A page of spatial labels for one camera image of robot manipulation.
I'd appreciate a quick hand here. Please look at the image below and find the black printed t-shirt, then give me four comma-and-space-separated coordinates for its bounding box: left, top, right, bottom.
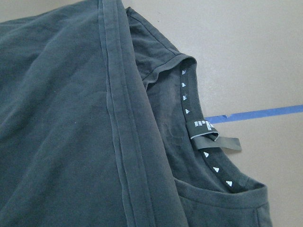
0, 0, 272, 227

